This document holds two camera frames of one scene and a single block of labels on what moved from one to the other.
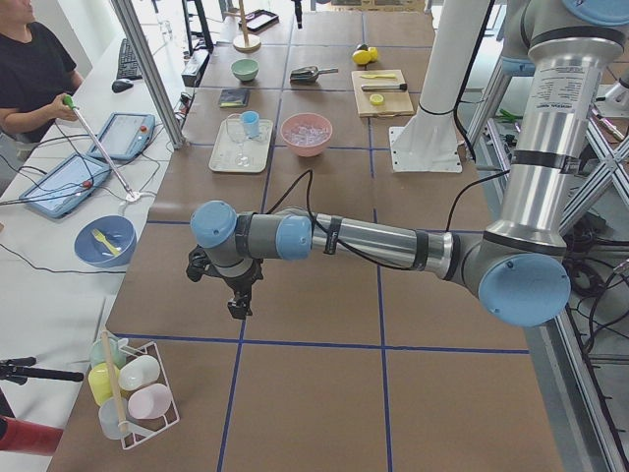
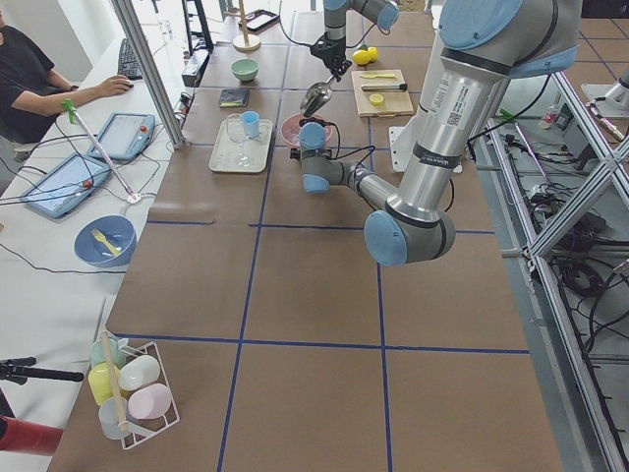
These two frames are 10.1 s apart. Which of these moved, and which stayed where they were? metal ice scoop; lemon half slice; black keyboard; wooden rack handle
Moved: metal ice scoop
Stayed: black keyboard; lemon half slice; wooden rack handle
